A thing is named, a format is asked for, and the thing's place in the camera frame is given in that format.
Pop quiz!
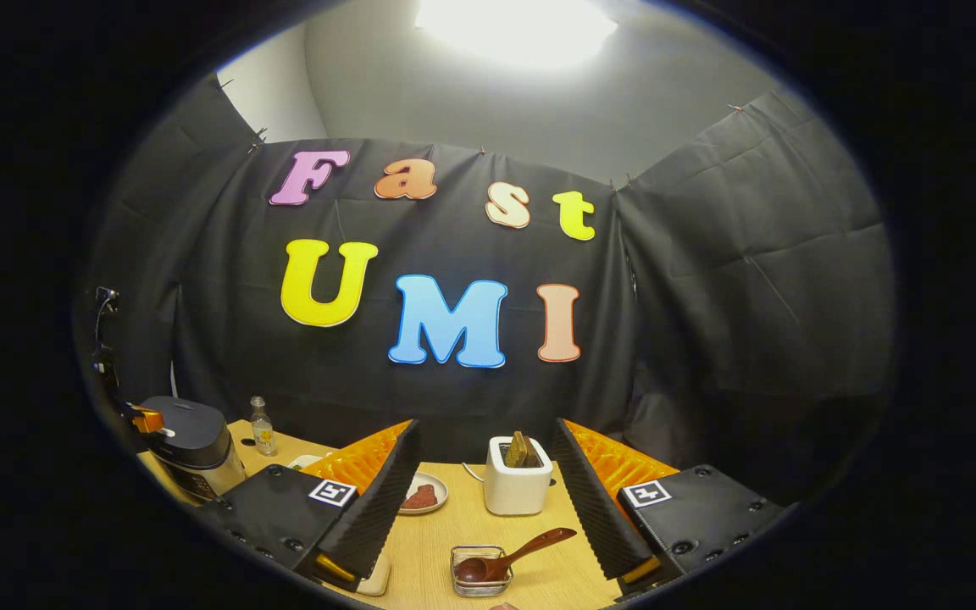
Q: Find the dark grey rice cooker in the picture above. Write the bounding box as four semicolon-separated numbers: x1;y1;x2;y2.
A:
139;396;247;502

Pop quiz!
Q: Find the wire chopstick holder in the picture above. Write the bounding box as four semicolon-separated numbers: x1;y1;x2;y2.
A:
451;545;513;597

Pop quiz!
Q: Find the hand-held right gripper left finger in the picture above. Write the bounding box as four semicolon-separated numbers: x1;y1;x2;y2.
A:
200;419;423;594

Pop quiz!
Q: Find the round white plate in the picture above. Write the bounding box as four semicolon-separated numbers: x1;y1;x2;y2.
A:
400;472;449;515

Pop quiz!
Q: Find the white toaster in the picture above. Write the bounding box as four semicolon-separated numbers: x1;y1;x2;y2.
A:
485;436;558;516

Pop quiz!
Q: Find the small clear glass bottle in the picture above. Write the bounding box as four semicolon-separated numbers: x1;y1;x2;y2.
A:
250;396;278;458

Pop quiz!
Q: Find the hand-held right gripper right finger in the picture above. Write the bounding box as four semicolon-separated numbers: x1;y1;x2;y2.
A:
552;418;794;604

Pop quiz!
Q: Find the brown wooden spoon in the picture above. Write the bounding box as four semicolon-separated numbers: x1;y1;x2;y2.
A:
455;528;578;584

